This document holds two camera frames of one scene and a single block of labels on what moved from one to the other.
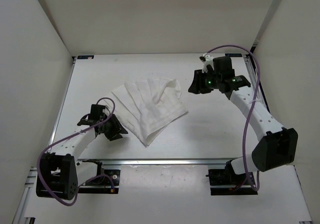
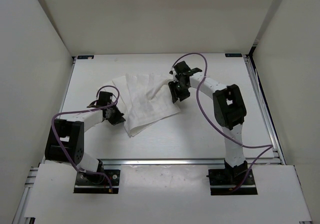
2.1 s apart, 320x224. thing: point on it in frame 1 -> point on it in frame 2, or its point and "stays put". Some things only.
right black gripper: (196, 87) -> (175, 94)
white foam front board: (178, 194) stays put
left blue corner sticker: (85, 57) stays put
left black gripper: (117, 128) -> (118, 118)
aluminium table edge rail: (129, 162) stays put
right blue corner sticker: (233, 55) stays put
